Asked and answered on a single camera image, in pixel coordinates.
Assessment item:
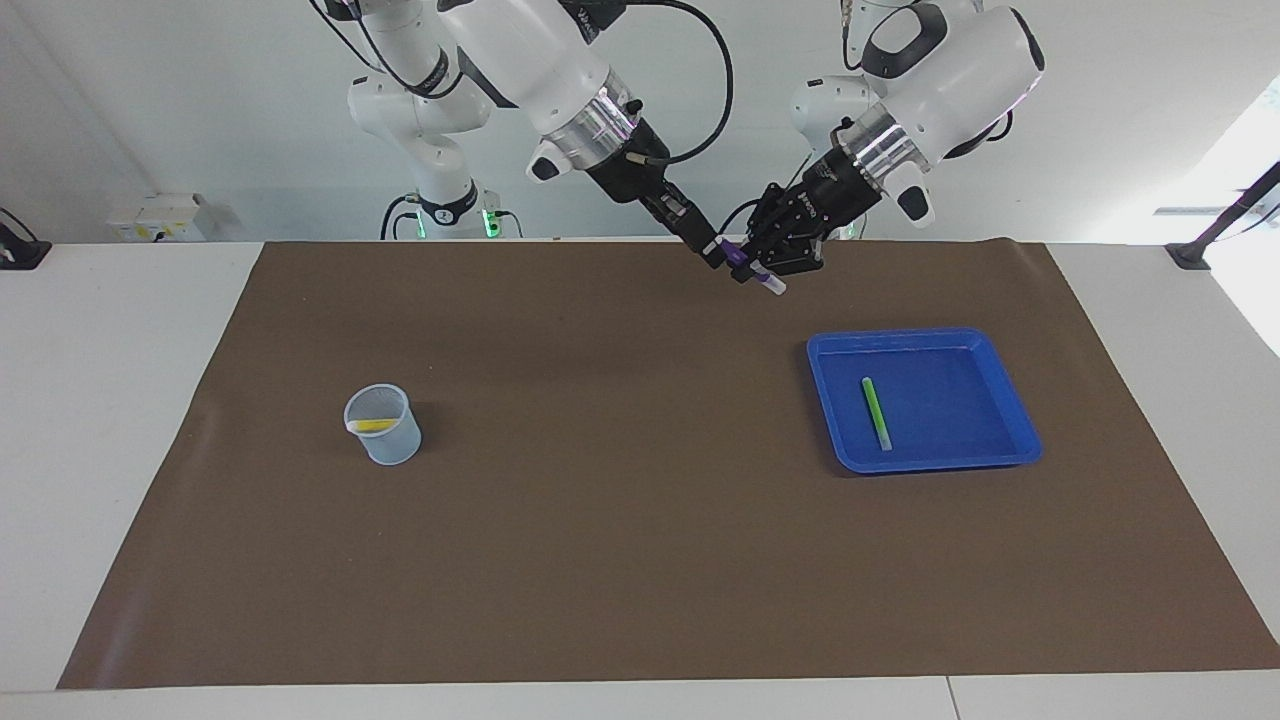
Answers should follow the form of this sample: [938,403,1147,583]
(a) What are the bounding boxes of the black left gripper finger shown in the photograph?
[744,183,803,253]
[735,238,827,286]

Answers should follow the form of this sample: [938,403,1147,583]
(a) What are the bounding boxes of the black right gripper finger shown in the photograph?
[688,222,731,272]
[698,212,739,257]

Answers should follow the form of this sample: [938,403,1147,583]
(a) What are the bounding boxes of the purple pen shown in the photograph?
[718,238,788,297]

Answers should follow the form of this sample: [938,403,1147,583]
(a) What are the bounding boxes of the green pen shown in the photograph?
[861,377,893,452]

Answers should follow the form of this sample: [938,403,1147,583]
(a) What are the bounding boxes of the blue plastic tray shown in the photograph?
[806,328,1044,475]

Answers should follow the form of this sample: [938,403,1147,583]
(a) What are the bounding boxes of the brown table mat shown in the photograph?
[57,238,1280,691]

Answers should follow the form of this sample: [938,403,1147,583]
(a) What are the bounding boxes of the translucent plastic cup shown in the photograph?
[343,383,423,466]

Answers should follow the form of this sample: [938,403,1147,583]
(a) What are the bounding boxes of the black table clamp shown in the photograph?
[0,206,53,271]

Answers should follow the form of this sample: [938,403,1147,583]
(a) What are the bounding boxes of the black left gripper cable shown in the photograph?
[720,195,801,236]

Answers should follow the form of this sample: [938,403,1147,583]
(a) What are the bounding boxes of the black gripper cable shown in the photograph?
[720,195,801,236]
[560,0,737,167]

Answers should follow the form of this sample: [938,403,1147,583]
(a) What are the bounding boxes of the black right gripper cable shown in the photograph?
[560,0,737,167]

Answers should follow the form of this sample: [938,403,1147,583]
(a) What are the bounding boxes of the black arm base cable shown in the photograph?
[380,194,423,241]

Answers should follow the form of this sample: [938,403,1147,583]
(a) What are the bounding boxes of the black camera stand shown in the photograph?
[1165,160,1280,271]

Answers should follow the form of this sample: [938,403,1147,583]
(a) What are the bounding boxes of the white wall socket box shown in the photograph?
[108,193,217,244]

